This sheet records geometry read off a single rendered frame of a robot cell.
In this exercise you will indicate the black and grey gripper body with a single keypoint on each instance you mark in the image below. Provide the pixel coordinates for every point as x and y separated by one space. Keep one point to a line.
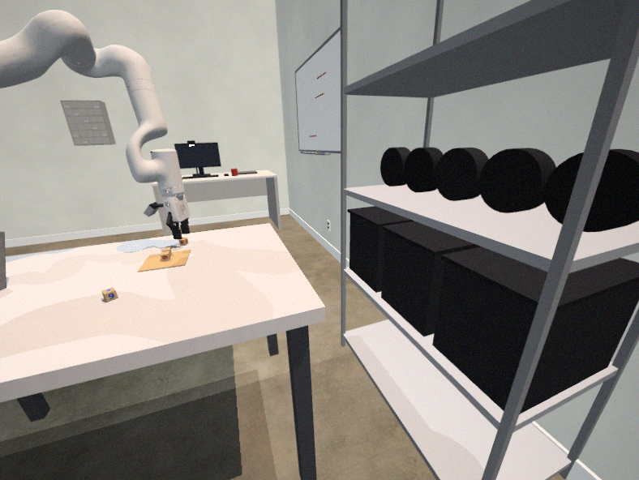
177 205

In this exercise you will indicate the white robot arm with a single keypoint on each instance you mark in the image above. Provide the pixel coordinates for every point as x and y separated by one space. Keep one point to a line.
51 34

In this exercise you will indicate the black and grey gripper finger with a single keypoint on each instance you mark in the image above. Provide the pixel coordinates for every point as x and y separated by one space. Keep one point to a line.
175 228
185 227

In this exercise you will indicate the tan square mat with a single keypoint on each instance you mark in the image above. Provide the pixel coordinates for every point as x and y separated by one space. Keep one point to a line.
153 262

